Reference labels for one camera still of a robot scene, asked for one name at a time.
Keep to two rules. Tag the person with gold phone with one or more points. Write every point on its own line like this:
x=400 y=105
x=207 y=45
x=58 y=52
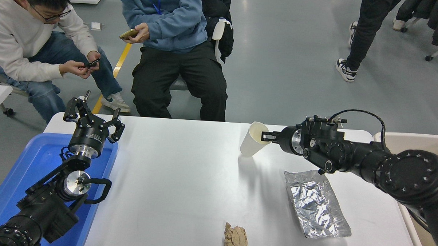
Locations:
x=180 y=74

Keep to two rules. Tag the person in black-white sneakers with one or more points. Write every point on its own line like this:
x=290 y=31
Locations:
x=368 y=30

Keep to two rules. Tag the black-phone person's right hand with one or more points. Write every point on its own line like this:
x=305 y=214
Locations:
x=73 y=67

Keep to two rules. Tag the black smartphone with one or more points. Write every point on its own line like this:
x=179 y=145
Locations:
x=93 y=63

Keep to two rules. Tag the large pale bin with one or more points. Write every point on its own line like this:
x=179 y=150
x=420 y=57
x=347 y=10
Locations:
x=415 y=142

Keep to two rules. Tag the black-phone person's left hand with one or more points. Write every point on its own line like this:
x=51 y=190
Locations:
x=94 y=56

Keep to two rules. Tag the small white floor adapter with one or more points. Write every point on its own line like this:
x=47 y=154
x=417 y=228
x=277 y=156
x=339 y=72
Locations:
x=96 y=26

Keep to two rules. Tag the person in beige shoes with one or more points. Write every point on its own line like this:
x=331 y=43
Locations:
x=399 y=24

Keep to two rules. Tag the grey chair with white armrest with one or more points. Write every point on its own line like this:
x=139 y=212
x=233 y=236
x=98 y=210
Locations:
x=218 y=30

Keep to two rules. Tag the crinkled foil tray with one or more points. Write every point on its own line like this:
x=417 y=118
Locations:
x=314 y=204

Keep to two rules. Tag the person with black phone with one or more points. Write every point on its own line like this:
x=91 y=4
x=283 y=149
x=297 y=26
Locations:
x=18 y=39

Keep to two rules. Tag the crumpled tan paper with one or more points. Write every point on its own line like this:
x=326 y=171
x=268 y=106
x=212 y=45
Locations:
x=235 y=240

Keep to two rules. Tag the gold-phone person's left hand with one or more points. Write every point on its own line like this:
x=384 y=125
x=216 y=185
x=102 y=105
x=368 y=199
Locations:
x=143 y=33

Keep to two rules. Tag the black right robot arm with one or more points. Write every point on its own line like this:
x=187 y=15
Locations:
x=403 y=173

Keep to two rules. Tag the gold-cased smartphone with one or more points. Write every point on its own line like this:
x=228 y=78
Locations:
x=128 y=34

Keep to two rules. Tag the grey wheeled chair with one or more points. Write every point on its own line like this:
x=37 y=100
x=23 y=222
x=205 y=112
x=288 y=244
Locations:
x=8 y=112

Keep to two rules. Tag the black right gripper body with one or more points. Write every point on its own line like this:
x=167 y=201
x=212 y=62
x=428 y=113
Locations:
x=285 y=140

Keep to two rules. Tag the black jacket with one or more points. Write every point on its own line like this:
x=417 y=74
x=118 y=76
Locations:
x=219 y=6

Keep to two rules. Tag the blue plastic tray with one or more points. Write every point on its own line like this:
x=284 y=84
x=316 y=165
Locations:
x=28 y=167

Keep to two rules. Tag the white paper cup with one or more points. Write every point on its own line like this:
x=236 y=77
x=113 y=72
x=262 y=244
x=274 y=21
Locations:
x=250 y=142

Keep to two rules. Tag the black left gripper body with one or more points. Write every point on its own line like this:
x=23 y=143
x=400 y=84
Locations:
x=89 y=136

